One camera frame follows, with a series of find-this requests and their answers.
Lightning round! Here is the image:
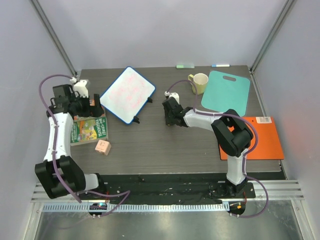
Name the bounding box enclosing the blue framed whiteboard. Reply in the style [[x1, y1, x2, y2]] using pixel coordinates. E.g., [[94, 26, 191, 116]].
[[100, 66, 156, 125]]

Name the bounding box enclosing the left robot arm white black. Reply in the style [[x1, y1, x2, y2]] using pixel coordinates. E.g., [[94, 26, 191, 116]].
[[34, 80, 107, 200]]

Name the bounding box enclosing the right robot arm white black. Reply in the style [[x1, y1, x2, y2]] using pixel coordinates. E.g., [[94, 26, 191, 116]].
[[162, 96, 254, 198]]

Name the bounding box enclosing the orange treehouse book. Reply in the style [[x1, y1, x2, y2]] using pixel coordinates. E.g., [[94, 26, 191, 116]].
[[74, 98, 106, 122]]

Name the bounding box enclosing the green treehouse book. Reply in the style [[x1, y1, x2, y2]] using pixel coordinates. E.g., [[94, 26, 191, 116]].
[[70, 117, 109, 146]]

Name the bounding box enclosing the pink cube power adapter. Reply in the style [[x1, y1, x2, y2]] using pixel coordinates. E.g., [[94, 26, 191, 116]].
[[95, 139, 111, 156]]

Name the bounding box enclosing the pale yellow mug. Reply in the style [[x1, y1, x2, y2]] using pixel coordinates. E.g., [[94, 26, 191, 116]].
[[187, 73, 209, 95]]

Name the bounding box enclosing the green eraser block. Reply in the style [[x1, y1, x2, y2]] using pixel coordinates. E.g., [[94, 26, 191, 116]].
[[175, 64, 195, 69]]

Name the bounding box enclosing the teal cutting board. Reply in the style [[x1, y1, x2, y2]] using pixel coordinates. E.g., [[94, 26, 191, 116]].
[[201, 70, 251, 117]]

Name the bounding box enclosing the blue white marker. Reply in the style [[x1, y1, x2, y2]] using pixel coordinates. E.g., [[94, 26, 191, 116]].
[[211, 64, 230, 68]]

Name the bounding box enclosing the orange clipboard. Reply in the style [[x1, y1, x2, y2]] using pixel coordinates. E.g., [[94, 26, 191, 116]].
[[217, 115, 285, 161]]

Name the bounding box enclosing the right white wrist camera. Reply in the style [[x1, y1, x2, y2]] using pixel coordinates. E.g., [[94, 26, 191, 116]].
[[164, 91, 180, 104]]

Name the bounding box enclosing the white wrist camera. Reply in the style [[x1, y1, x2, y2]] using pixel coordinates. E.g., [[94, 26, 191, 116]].
[[164, 91, 180, 104], [69, 77, 90, 98]]

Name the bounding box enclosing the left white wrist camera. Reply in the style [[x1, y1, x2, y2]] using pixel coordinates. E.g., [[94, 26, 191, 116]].
[[69, 77, 90, 98]]

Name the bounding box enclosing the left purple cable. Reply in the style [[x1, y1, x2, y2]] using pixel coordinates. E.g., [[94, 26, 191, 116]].
[[38, 73, 132, 218]]

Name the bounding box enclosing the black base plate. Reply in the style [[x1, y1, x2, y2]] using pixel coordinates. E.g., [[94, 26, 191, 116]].
[[74, 173, 256, 203]]

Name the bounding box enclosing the white slotted cable duct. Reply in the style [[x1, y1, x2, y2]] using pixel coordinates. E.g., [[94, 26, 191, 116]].
[[42, 201, 230, 213]]

